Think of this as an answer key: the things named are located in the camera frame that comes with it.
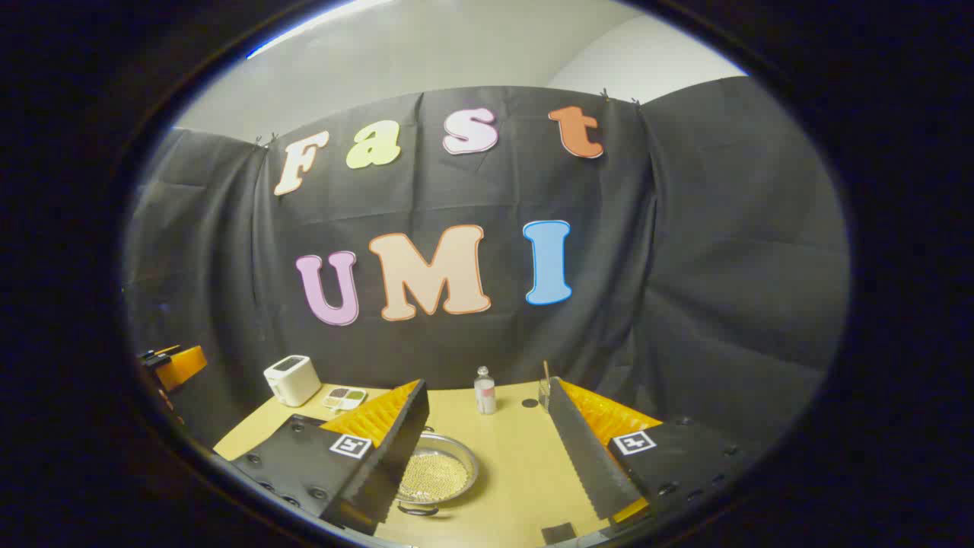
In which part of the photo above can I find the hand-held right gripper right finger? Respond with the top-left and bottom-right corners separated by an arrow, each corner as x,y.
546,376 -> 762,526

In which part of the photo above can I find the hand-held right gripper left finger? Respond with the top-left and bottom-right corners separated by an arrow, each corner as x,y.
228,378 -> 431,536

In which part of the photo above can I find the steel pot with black handles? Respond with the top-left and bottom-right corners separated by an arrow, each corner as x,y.
392,432 -> 481,518

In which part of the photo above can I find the white divided dish of beans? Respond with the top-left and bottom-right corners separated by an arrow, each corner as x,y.
322,387 -> 368,412

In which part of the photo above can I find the clear bottle with pink label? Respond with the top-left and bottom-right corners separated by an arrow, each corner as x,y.
473,366 -> 498,416

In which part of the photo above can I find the white toaster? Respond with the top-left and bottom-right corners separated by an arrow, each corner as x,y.
263,355 -> 323,408

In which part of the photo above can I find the black backdrop cloth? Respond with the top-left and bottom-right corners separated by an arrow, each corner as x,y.
122,76 -> 851,457

